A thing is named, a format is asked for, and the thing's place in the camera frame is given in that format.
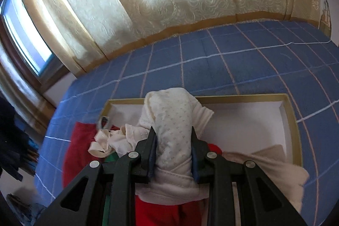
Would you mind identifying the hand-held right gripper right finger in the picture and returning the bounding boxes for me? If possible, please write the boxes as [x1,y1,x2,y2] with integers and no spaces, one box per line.
[189,127,309,226]

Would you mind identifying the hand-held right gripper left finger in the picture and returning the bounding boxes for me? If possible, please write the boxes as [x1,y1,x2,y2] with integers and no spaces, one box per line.
[37,127,159,226]

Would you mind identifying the white dotted underwear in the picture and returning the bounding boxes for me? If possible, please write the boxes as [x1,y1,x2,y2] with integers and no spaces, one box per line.
[135,88,215,201]

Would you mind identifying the green garment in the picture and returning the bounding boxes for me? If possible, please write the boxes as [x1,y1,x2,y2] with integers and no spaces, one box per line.
[102,151,122,226]

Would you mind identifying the beige bra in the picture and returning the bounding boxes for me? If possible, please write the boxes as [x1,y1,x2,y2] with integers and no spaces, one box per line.
[89,116,145,158]

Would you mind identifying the bright red garment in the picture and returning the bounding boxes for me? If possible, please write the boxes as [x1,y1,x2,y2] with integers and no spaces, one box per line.
[135,143,225,226]

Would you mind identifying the beige cardboard box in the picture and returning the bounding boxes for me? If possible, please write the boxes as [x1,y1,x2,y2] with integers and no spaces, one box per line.
[102,94,303,171]

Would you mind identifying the beige smooth garment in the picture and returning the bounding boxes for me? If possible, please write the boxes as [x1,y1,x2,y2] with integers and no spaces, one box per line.
[222,145,310,213]

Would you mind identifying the dark red garment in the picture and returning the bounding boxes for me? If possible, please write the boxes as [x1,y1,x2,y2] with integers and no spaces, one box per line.
[62,121,125,189]

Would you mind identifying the blue checked cloth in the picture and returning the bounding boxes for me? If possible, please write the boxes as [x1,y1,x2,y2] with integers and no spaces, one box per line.
[34,20,339,205]

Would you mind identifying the dark blue hanging clothes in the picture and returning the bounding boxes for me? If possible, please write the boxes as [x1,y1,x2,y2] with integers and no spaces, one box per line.
[0,97,40,181]

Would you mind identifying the cream patterned curtain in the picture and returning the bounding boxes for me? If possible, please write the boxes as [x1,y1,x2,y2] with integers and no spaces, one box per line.
[29,0,331,75]

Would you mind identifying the wooden framed window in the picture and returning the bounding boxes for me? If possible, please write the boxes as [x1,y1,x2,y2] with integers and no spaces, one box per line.
[0,0,64,83]

